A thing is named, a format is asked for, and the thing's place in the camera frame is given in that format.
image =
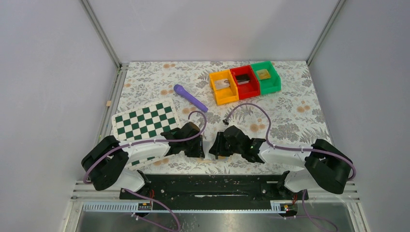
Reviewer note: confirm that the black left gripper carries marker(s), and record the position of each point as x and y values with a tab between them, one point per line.
197	146

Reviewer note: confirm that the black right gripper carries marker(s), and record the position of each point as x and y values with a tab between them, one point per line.
218	146

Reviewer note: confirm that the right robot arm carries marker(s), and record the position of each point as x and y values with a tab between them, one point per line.
321	165

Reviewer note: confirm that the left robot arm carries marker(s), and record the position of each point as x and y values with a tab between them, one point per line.
105	164

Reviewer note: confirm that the silver card in yellow bin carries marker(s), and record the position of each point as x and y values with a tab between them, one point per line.
221	84

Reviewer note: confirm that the black card in red bin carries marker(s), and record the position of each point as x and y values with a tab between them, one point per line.
242	79

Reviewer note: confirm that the gold card in green bin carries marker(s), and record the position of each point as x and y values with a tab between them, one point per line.
263	74

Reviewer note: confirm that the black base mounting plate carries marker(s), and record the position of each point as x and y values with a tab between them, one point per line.
231	190

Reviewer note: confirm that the yellow plastic bin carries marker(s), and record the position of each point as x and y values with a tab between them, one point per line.
227	95

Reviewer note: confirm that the green white chessboard mat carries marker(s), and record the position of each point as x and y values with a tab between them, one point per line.
145	121

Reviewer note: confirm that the red plastic bin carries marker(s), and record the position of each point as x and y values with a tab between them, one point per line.
247	84

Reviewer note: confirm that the purple toy microphone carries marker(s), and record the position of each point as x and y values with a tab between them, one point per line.
179	89

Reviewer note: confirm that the floral patterned table mat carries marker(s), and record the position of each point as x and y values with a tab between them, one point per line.
292	116

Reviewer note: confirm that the green plastic bin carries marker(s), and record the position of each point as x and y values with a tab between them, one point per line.
271	85

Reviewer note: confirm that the white slotted cable duct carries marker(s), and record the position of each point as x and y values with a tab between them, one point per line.
146	207

